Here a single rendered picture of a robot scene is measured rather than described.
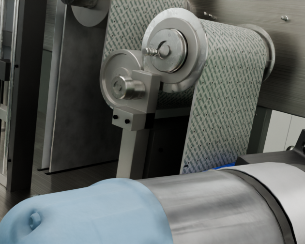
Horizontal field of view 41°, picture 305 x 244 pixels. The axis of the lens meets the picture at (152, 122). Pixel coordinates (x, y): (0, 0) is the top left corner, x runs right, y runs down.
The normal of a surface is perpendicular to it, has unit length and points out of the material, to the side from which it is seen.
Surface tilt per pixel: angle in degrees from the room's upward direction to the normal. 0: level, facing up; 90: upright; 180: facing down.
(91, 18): 90
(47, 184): 0
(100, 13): 90
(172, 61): 90
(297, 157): 11
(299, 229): 57
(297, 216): 39
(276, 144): 90
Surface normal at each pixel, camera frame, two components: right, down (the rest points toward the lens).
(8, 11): -0.66, 0.07
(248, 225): 0.51, -0.48
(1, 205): 0.15, -0.96
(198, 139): 0.74, 0.26
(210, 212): 0.42, -0.69
